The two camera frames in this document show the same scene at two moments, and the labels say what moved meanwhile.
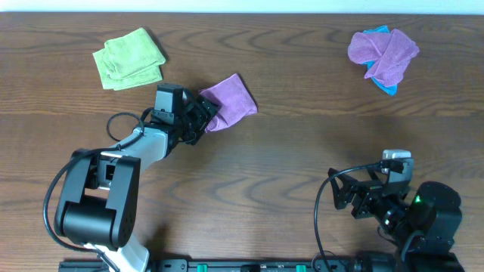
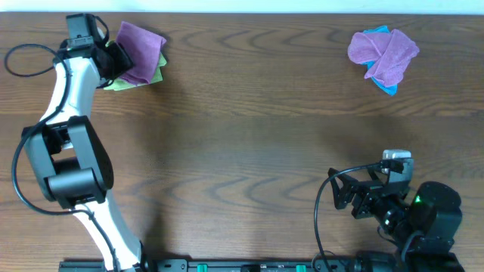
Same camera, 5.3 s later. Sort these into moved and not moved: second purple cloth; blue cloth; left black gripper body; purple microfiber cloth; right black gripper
Moved: left black gripper body; purple microfiber cloth
Not moved: second purple cloth; blue cloth; right black gripper
